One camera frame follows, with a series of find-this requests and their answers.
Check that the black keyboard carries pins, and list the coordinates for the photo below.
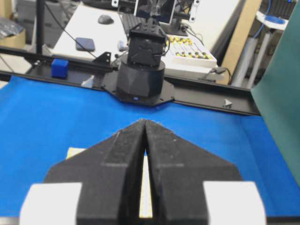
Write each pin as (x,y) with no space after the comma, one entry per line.
(129,21)

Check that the white tray of yellow parts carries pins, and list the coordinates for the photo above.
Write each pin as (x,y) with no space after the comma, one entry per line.
(186,50)

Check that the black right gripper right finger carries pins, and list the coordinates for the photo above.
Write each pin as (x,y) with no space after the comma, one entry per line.
(192,186)

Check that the dark blue phone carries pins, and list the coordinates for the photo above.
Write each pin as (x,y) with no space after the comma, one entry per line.
(84,44)

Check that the black computer mouse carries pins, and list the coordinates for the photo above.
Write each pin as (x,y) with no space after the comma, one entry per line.
(105,20)

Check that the small blue cube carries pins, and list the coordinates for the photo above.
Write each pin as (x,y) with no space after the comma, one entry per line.
(59,68)

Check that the black aluminium frame rail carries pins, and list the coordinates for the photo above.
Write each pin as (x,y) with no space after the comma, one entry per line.
(100,75)

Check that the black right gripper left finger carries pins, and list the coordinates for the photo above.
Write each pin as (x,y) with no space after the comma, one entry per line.
(55,200)

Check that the yellow white checkered towel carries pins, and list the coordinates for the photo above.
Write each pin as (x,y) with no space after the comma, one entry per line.
(145,192)

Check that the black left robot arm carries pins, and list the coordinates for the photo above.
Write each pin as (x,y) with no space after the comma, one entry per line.
(141,74)

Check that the dark green backdrop sheet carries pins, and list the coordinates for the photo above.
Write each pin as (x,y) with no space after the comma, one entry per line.
(277,95)

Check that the black vertical pole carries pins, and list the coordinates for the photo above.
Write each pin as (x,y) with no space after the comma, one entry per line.
(40,19)

